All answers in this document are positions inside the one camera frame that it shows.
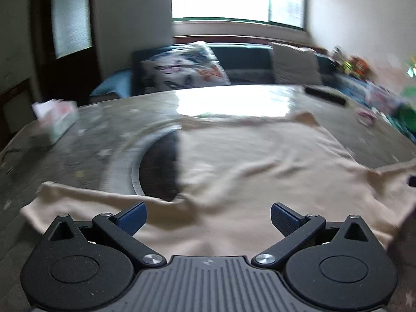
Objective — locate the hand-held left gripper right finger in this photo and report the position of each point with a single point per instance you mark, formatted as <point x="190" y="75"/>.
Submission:
<point x="283" y="218"/>

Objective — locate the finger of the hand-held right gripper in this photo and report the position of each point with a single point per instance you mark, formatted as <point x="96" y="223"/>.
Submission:
<point x="412" y="181"/>

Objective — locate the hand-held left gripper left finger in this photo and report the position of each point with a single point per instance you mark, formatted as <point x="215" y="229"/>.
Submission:
<point x="131" y="218"/>

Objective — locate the beige long-sleeved shirt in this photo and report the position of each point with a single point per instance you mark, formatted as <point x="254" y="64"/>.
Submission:
<point x="260" y="169"/>

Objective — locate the round black heater plate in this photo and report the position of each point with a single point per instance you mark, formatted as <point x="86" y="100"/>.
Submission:
<point x="161" y="169"/>

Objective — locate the pink tape roll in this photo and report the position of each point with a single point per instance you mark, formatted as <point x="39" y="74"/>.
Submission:
<point x="365" y="116"/>

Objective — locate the clear plastic box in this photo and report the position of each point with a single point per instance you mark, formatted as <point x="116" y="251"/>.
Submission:
<point x="382" y="99"/>

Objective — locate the black remote control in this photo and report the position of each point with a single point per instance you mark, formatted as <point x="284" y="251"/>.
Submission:
<point x="325" y="96"/>

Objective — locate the tissue box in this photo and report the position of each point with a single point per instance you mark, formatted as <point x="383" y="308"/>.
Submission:
<point x="55" y="120"/>

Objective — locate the orange plush toy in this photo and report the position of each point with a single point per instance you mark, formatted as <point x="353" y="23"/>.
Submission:
<point x="360" y="65"/>

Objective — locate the yellow green plush toy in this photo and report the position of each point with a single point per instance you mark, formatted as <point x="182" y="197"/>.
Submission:
<point x="346" y="66"/>

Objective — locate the black and white plush toy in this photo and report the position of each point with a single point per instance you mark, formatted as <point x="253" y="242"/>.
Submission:
<point x="336" y="53"/>

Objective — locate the grey cushion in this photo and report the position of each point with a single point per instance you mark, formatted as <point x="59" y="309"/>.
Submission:
<point x="295" y="63"/>

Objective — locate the butterfly print pillow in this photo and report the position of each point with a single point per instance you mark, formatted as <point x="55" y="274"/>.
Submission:
<point x="182" y="68"/>

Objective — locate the teal sofa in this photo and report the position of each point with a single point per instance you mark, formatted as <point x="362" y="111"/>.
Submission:
<point x="247" y="60"/>

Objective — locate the dark door with frosted glass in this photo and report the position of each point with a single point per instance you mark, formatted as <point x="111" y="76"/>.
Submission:
<point x="70" y="16"/>

